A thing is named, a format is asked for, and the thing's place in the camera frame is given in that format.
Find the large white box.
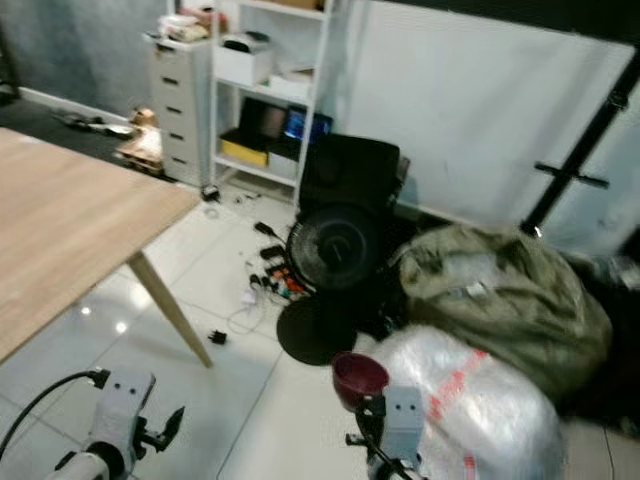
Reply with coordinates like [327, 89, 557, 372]
[215, 47, 273, 87]

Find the flat white box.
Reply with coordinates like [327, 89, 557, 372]
[268, 68, 313, 101]

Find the grey plastic drawer cabinet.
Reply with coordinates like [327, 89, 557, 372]
[148, 35, 211, 186]

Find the light wooden table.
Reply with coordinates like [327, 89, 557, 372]
[0, 128, 216, 369]

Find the silver plastic wrapped bundle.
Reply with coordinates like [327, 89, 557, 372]
[365, 325, 566, 480]

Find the maroon bowl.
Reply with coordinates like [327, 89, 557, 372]
[332, 351, 391, 413]

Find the clear bubble wrap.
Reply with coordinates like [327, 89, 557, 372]
[445, 255, 506, 301]

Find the black laptop dark screen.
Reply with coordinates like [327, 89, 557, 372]
[238, 98, 286, 151]

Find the small white box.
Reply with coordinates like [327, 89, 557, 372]
[266, 152, 299, 181]

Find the yellow box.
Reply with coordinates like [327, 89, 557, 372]
[220, 140, 268, 168]

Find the green woven sack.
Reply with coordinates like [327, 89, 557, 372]
[398, 223, 613, 406]

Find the brown cardboard tray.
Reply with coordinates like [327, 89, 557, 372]
[117, 125, 166, 173]

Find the black fabric bag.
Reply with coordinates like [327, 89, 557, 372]
[298, 135, 411, 216]

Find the snack bag pile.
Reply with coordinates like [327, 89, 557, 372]
[160, 13, 211, 43]

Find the laptop with lit screen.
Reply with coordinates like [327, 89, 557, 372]
[282, 107, 333, 161]

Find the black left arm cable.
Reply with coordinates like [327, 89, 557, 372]
[0, 367, 111, 461]

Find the black floor mat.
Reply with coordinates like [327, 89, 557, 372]
[0, 97, 131, 151]

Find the black stand pole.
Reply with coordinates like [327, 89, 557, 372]
[520, 65, 640, 236]

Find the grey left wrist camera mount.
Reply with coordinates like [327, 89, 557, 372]
[88, 368, 158, 453]

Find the orange power strip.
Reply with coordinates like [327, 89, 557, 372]
[265, 265, 306, 299]

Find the white metal shelf rack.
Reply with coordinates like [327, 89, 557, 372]
[208, 0, 333, 201]

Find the black standing fan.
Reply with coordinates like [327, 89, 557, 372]
[275, 203, 383, 366]

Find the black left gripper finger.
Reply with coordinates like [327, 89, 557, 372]
[140, 405, 187, 453]

